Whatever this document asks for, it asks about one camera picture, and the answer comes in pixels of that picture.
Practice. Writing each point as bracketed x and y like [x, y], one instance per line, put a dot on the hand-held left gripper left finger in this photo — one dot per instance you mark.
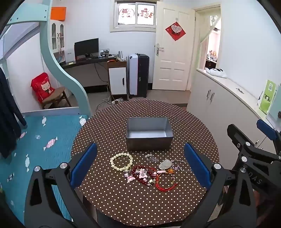
[84, 163]

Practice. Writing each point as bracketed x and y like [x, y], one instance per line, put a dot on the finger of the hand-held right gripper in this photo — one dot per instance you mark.
[236, 136]
[266, 130]

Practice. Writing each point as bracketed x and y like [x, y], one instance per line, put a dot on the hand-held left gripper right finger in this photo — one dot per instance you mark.
[196, 165]

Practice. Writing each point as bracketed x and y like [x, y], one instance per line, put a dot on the pale jade pendant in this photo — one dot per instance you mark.
[165, 164]

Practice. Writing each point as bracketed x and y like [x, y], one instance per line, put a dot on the pink white charm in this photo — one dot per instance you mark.
[129, 178]

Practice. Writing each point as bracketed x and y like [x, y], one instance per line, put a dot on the grey metal tin box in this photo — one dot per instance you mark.
[149, 144]

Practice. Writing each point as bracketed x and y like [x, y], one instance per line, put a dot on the green box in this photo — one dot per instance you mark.
[266, 98]

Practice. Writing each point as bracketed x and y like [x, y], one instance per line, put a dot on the white sideboard cabinet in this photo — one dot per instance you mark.
[210, 105]

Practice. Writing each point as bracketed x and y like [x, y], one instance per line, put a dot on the bunch of keys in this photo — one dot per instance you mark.
[239, 90]

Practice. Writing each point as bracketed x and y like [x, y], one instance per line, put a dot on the blue candy print bed sheet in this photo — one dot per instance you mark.
[44, 131]

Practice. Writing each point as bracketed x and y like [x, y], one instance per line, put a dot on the white cloth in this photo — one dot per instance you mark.
[216, 72]

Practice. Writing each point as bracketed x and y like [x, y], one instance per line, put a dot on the white power strip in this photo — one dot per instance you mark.
[114, 101]

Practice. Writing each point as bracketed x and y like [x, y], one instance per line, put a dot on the wooden chair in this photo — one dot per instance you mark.
[58, 93]

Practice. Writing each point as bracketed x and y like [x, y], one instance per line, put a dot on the red cartoon print bag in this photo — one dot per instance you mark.
[42, 87]

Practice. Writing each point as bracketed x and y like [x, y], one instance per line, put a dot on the small white door cabinet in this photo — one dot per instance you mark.
[116, 80]

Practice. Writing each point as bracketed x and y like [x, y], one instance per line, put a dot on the dark blue hanging jacket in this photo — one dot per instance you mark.
[8, 109]

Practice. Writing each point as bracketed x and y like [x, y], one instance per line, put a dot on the white panel door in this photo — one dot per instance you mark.
[173, 65]

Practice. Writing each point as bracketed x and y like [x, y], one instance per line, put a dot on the dark desk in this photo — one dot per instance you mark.
[87, 62]

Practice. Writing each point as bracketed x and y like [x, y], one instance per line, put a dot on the white and black suitcase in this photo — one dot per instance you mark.
[140, 74]

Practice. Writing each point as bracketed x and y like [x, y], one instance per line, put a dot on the black computer monitor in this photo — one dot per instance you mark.
[86, 47]

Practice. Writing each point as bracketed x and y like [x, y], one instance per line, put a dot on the red heart door decoration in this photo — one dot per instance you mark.
[175, 30]

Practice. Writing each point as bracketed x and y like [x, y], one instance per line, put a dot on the white glass door cabinet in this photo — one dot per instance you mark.
[57, 39]

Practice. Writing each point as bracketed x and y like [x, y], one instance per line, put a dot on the orange box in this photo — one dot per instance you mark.
[58, 13]

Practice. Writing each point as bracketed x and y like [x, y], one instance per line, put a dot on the window with red decals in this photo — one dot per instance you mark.
[134, 15]

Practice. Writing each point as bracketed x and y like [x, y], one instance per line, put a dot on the teal bunk bed frame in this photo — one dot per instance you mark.
[61, 72]

